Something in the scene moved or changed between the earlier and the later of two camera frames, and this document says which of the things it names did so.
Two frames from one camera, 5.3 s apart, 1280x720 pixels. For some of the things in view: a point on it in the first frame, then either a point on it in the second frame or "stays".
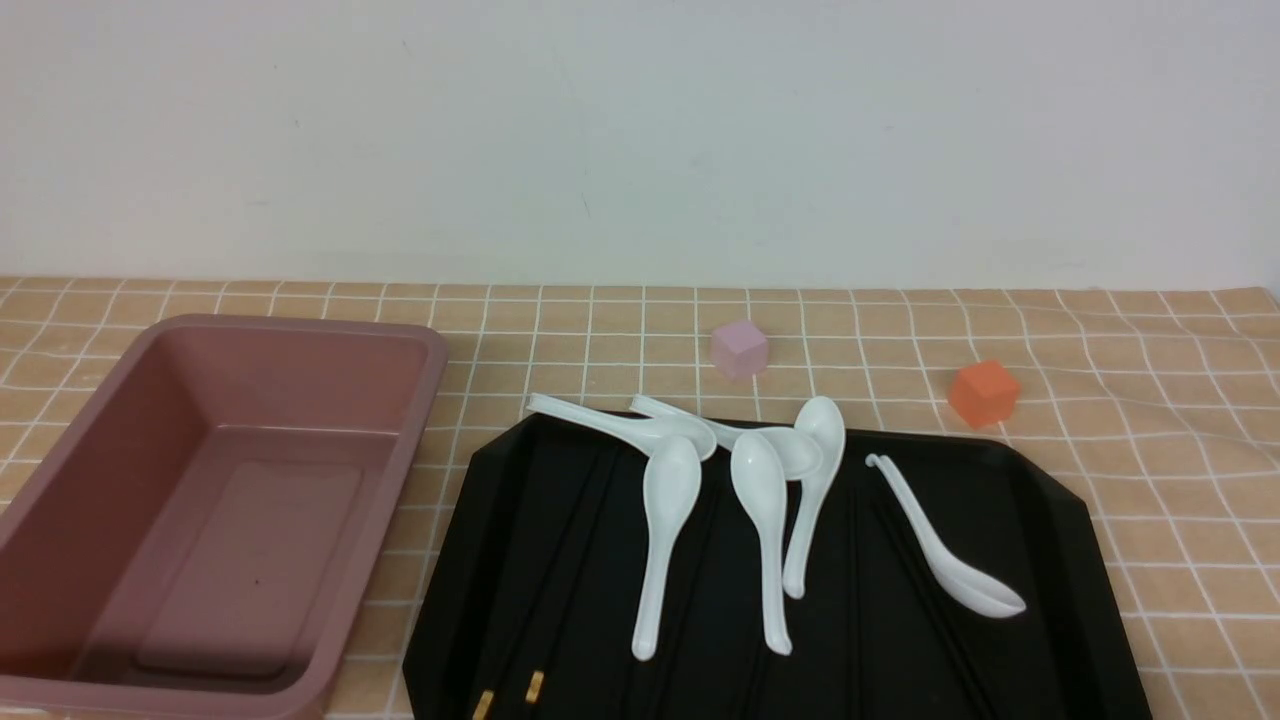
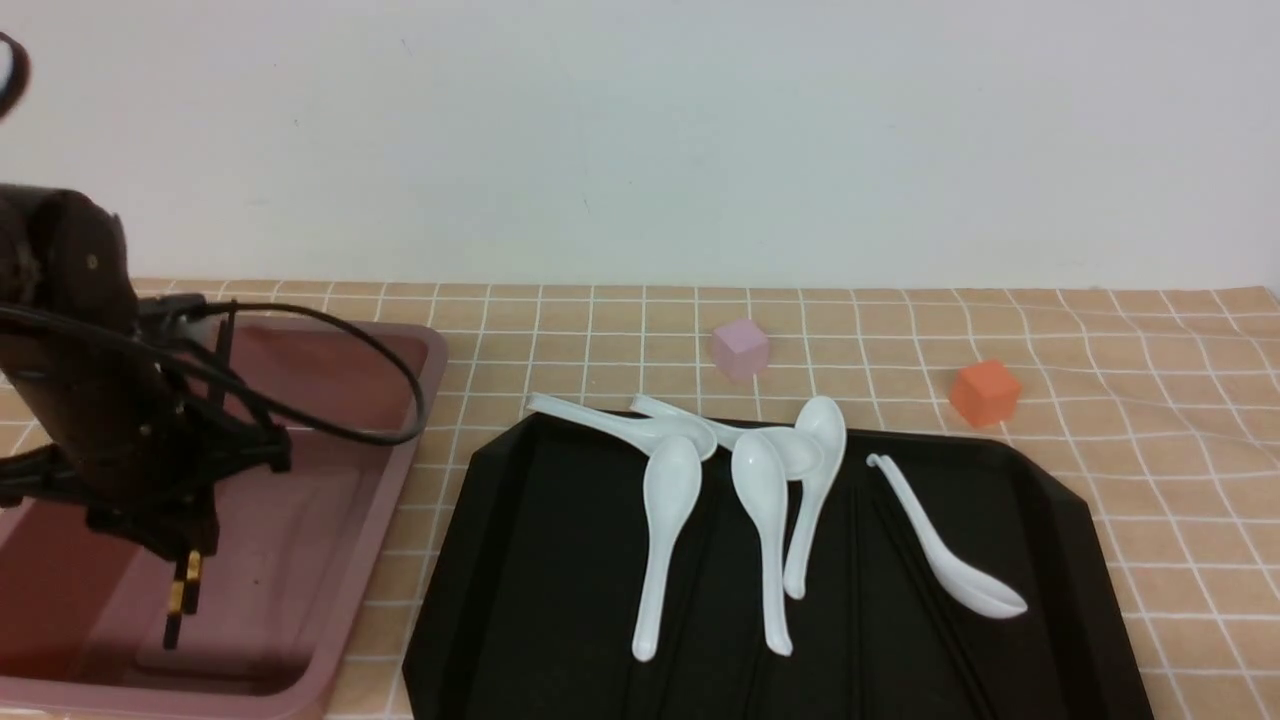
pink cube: [740, 349] stays
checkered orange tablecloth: [1155, 403] stays
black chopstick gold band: [536, 691] -> [193, 573]
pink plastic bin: [194, 542] stays
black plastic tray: [949, 576] stays
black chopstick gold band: [507, 642] -> [179, 569]
